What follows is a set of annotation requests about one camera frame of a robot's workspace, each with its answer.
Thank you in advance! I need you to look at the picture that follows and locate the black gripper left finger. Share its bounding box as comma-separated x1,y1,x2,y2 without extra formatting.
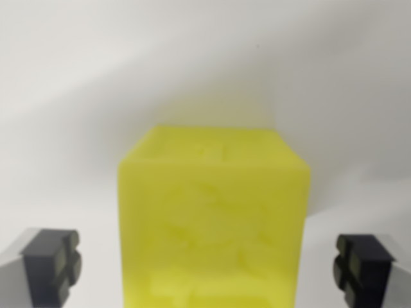
0,228,82,308

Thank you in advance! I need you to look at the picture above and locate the yellow cube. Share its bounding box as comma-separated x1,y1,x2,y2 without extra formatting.
118,125,311,308

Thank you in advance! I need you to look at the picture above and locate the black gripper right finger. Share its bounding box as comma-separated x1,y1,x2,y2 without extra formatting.
332,234,411,308

